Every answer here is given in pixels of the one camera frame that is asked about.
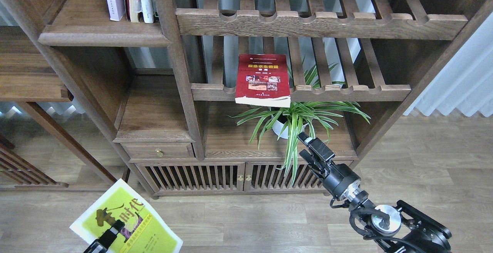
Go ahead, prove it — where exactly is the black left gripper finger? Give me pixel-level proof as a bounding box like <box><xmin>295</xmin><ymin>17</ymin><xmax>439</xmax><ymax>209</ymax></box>
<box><xmin>84</xmin><ymin>220</ymin><xmax>125</xmax><ymax>253</ymax></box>

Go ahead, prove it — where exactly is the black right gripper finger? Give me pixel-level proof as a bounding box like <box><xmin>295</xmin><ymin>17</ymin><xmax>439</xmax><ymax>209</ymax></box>
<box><xmin>297</xmin><ymin>132</ymin><xmax>335</xmax><ymax>164</ymax></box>

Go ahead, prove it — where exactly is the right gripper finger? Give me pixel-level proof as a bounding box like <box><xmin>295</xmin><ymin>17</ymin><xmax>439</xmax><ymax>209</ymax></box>
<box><xmin>300</xmin><ymin>150</ymin><xmax>324</xmax><ymax>176</ymax></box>

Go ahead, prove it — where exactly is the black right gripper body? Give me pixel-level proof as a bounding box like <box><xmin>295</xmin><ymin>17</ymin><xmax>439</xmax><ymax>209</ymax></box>
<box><xmin>312</xmin><ymin>161</ymin><xmax>361</xmax><ymax>201</ymax></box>

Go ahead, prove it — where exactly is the yellow cover book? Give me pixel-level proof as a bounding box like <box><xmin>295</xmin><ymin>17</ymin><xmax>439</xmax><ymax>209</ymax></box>
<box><xmin>70</xmin><ymin>179</ymin><xmax>183</xmax><ymax>253</ymax></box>

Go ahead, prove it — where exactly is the red cover book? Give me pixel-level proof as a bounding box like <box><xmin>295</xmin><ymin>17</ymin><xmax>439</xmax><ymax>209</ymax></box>
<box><xmin>235</xmin><ymin>54</ymin><xmax>291</xmax><ymax>107</ymax></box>

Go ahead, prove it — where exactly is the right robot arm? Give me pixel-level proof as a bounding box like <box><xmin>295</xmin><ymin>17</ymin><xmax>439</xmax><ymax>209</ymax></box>
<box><xmin>298</xmin><ymin>132</ymin><xmax>451</xmax><ymax>253</ymax></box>

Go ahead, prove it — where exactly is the green spider plant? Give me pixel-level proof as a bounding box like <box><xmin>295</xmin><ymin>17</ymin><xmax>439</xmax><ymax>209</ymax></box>
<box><xmin>230</xmin><ymin>62</ymin><xmax>371</xmax><ymax>186</ymax></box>

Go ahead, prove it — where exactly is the white plant pot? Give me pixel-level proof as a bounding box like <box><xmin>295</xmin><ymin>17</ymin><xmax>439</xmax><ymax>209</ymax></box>
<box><xmin>272</xmin><ymin>116</ymin><xmax>308</xmax><ymax>139</ymax></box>

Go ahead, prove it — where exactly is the brass drawer knob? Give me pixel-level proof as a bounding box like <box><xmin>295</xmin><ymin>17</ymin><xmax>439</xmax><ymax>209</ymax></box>
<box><xmin>155</xmin><ymin>148</ymin><xmax>164</xmax><ymax>157</ymax></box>

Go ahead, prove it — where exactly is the dark wooden bookshelf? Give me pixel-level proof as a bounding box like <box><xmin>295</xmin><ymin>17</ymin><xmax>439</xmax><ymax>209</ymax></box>
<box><xmin>1</xmin><ymin>0</ymin><xmax>492</xmax><ymax>196</ymax></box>

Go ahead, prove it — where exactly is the white curtain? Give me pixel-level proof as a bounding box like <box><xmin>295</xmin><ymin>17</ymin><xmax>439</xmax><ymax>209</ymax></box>
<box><xmin>404</xmin><ymin>15</ymin><xmax>493</xmax><ymax>117</ymax></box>

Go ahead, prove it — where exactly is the wooden side table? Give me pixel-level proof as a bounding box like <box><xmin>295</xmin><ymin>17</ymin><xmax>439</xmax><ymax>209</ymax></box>
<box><xmin>1</xmin><ymin>26</ymin><xmax>133</xmax><ymax>191</ymax></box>

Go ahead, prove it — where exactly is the white upright book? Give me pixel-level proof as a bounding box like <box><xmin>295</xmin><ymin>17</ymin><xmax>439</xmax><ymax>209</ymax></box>
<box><xmin>141</xmin><ymin>0</ymin><xmax>154</xmax><ymax>23</ymax></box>

